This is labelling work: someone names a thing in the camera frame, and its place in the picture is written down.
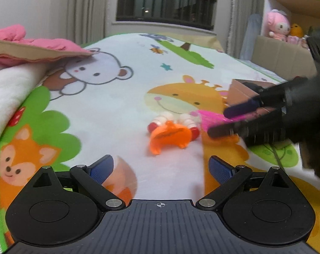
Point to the white fleece blanket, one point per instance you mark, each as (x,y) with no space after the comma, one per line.
(6,98)

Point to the large cardboard box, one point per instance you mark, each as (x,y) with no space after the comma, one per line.
(281,58)

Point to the pink plastic toy basket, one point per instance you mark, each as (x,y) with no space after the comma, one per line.
(212,117)

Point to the cartoon animal play mat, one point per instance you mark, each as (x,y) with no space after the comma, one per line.
(109,98)

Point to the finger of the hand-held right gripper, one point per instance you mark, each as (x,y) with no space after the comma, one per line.
(236,129)
(242,108)

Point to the pink plush rabbit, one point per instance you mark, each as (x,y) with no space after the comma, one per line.
(277,25)

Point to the clear plastic cover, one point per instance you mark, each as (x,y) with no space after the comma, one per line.
(251,37)

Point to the pink cardboard box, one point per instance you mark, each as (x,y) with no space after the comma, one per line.
(236,92)

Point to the orange plastic crab toy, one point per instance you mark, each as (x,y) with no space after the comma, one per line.
(167,137)

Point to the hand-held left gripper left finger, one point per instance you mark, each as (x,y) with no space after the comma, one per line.
(101,170)

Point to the window with black railing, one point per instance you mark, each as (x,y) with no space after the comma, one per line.
(165,2)

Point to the pink padded jacket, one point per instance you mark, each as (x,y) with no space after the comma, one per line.
(11,31)

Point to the yellow plush toy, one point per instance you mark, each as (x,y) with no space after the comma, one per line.
(296,30)

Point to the open cardboard box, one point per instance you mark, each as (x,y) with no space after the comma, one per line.
(302,8)

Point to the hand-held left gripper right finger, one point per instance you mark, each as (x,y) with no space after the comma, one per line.
(220,170)

